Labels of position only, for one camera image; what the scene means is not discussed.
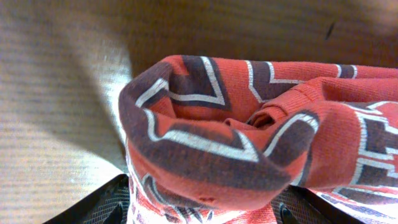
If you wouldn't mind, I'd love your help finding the orange-red t-shirt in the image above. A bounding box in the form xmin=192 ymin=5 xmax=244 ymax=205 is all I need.
xmin=118 ymin=55 xmax=397 ymax=223

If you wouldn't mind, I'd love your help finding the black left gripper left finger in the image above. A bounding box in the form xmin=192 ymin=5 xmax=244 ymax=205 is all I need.
xmin=45 ymin=174 xmax=130 ymax=224

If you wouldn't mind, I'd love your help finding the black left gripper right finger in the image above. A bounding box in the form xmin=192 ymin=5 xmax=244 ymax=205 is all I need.
xmin=271 ymin=186 xmax=364 ymax=224

